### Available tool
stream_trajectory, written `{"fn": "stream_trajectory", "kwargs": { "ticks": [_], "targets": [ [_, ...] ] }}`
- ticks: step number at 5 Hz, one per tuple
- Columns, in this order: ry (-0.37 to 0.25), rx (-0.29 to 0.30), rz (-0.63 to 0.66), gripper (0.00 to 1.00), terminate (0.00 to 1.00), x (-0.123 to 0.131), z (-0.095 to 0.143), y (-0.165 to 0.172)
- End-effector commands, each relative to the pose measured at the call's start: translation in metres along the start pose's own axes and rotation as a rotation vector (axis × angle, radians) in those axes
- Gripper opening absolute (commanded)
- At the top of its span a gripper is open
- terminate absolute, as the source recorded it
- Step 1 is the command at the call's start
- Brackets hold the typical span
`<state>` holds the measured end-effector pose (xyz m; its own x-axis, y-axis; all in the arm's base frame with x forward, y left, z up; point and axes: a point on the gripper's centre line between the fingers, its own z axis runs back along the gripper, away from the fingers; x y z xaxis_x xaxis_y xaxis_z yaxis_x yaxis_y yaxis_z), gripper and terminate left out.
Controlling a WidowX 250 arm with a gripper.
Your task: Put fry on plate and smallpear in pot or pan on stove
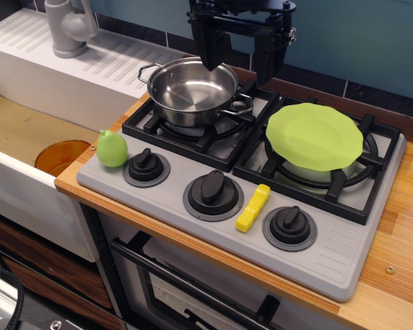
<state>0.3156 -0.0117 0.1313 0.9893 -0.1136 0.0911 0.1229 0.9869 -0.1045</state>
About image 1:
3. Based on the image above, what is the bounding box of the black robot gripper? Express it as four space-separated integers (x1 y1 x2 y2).
187 1 296 86

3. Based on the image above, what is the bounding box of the stainless steel pot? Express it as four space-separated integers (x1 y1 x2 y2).
138 57 253 128

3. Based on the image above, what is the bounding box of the green plate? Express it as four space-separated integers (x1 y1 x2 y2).
266 102 364 172

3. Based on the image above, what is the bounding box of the middle black stove knob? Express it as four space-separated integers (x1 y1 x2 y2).
182 169 244 222

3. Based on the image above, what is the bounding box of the black stove knob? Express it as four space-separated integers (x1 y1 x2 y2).
262 206 317 252
182 169 244 222
123 148 171 188

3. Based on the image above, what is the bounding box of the left black stove knob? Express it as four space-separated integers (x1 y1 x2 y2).
123 148 171 188

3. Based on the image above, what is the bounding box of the grey toy stove top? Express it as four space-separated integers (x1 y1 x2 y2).
76 80 407 303

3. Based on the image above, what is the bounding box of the right black stove knob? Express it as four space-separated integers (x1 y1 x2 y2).
262 206 317 252

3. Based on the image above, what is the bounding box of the left black burner grate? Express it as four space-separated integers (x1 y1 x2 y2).
122 80 280 172

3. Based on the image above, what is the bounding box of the black burner grate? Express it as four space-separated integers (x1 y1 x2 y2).
233 97 406 226
122 80 280 172

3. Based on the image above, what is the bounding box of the small green pear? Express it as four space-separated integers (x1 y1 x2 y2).
96 130 128 168

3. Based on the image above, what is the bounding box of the grey toy faucet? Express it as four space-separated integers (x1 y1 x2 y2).
45 0 98 58

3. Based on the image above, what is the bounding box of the right black burner grate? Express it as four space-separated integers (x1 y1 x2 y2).
233 97 406 226

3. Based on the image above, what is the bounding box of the white toy sink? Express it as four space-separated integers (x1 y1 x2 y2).
0 9 182 262

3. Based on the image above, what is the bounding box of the orange sink drain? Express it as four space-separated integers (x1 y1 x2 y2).
34 140 90 177

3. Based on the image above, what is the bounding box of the wooden drawer front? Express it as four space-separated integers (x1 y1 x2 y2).
0 215 123 329

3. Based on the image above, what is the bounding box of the black oven door handle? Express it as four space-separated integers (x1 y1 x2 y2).
110 238 279 329

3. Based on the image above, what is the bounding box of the black braided cable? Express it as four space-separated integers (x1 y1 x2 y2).
0 267 25 330

